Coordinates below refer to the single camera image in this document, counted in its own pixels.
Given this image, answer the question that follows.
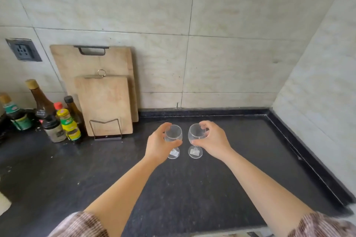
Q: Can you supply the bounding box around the plaid left sleeve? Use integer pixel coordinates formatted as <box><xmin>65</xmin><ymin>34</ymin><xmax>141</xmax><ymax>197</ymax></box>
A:
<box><xmin>48</xmin><ymin>211</ymin><xmax>109</xmax><ymax>237</ymax></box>

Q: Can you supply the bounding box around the dark bottle with green label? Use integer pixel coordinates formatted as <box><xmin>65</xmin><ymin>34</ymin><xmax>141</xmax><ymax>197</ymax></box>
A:
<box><xmin>0</xmin><ymin>93</ymin><xmax>33</xmax><ymax>131</ymax></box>

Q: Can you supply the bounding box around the dark bottle with black cap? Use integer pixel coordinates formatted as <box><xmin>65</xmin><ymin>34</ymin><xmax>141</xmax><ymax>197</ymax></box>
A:
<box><xmin>64</xmin><ymin>95</ymin><xmax>85</xmax><ymax>134</ymax></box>

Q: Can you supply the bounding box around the brown bottle with tan cap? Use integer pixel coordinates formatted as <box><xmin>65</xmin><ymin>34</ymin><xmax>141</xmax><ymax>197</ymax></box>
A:
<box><xmin>25</xmin><ymin>79</ymin><xmax>57</xmax><ymax>124</ymax></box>

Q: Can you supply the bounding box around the person's right hand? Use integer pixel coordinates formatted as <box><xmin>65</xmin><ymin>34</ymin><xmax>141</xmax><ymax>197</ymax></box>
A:
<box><xmin>191</xmin><ymin>120</ymin><xmax>233</xmax><ymax>162</ymax></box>

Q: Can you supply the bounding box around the person's left forearm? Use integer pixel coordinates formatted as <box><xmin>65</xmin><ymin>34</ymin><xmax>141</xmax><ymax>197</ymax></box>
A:
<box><xmin>83</xmin><ymin>155</ymin><xmax>157</xmax><ymax>237</ymax></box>

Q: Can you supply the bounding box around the grey wall socket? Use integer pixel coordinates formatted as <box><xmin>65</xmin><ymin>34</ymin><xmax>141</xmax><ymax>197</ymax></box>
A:
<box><xmin>5</xmin><ymin>38</ymin><xmax>43</xmax><ymax>62</ymax></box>

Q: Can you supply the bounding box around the jar with black lid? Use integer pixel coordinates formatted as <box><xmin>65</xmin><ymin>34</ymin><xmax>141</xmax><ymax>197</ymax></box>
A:
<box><xmin>41</xmin><ymin>115</ymin><xmax>67</xmax><ymax>143</ymax></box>

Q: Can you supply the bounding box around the person's right forearm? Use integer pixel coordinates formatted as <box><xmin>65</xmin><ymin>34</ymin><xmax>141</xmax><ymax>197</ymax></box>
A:
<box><xmin>222</xmin><ymin>148</ymin><xmax>315</xmax><ymax>237</ymax></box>

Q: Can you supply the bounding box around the plaid right sleeve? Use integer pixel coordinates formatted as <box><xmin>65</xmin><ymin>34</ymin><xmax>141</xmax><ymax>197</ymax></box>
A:
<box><xmin>288</xmin><ymin>211</ymin><xmax>356</xmax><ymax>237</ymax></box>

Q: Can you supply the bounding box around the small wooden cutting board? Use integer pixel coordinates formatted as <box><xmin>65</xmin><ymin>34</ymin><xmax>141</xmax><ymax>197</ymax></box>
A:
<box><xmin>74</xmin><ymin>69</ymin><xmax>134</xmax><ymax>137</ymax></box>

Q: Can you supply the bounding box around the metal cutting board rack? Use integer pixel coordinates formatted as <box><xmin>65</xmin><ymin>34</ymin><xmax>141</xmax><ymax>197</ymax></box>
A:
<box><xmin>89</xmin><ymin>118</ymin><xmax>123</xmax><ymax>141</ymax></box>

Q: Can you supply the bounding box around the white object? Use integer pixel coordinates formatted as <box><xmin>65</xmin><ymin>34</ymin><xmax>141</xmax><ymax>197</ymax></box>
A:
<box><xmin>0</xmin><ymin>191</ymin><xmax>12</xmax><ymax>217</ymax></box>

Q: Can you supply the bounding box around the large wooden cutting board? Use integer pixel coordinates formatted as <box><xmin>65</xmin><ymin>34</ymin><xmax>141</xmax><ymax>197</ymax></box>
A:
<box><xmin>50</xmin><ymin>44</ymin><xmax>139</xmax><ymax>123</ymax></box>

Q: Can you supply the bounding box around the person's left hand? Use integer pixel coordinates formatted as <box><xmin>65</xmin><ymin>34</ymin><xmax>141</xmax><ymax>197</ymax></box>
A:
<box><xmin>144</xmin><ymin>122</ymin><xmax>183</xmax><ymax>166</ymax></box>

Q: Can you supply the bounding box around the clear wine glass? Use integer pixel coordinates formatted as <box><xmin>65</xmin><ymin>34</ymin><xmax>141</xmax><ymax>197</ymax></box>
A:
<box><xmin>164</xmin><ymin>125</ymin><xmax>183</xmax><ymax>160</ymax></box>
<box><xmin>188</xmin><ymin>123</ymin><xmax>208</xmax><ymax>159</ymax></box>

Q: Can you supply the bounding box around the yellow bottle with red cap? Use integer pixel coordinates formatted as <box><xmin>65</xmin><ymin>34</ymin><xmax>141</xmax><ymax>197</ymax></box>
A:
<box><xmin>54</xmin><ymin>102</ymin><xmax>82</xmax><ymax>143</ymax></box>

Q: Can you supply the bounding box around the plaid sleeve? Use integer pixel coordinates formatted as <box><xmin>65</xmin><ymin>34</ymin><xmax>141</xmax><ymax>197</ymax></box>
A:
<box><xmin>288</xmin><ymin>211</ymin><xmax>356</xmax><ymax>237</ymax></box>
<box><xmin>48</xmin><ymin>211</ymin><xmax>109</xmax><ymax>237</ymax></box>

